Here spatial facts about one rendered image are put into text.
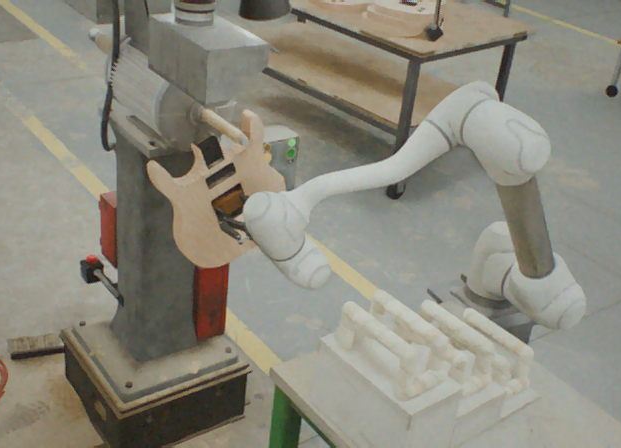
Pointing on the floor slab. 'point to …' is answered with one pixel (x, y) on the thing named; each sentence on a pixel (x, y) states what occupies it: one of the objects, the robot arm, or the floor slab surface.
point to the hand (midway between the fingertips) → (231, 205)
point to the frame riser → (157, 407)
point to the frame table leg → (284, 423)
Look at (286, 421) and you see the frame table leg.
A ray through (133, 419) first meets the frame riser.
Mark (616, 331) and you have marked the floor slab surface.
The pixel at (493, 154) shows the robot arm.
